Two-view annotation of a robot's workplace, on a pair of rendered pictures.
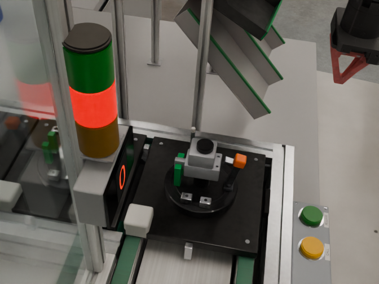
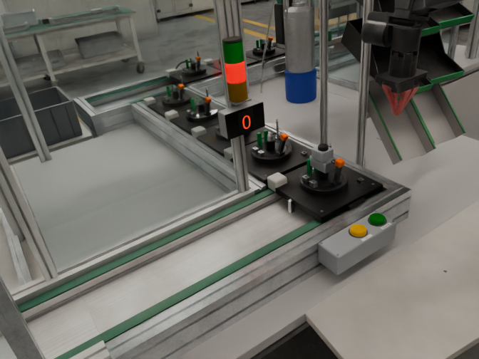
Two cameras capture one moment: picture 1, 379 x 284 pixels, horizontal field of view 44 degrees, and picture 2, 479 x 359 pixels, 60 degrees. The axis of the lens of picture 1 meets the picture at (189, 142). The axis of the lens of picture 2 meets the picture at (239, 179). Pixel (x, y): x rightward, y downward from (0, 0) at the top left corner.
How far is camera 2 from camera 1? 76 cm
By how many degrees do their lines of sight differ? 43
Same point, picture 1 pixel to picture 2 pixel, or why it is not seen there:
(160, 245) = (284, 204)
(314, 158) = (444, 218)
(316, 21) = not seen: outside the picture
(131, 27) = not seen: hidden behind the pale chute
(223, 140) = (365, 172)
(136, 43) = not seen: hidden behind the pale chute
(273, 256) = (331, 224)
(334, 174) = (450, 232)
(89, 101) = (227, 67)
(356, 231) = (428, 263)
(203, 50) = (362, 103)
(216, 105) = (400, 169)
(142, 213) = (279, 177)
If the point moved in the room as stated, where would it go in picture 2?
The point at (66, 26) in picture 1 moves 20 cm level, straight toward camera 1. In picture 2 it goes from (226, 33) to (174, 57)
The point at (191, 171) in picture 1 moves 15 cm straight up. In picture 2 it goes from (313, 162) to (312, 114)
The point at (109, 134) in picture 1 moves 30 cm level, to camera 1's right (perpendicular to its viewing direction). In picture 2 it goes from (236, 89) to (330, 117)
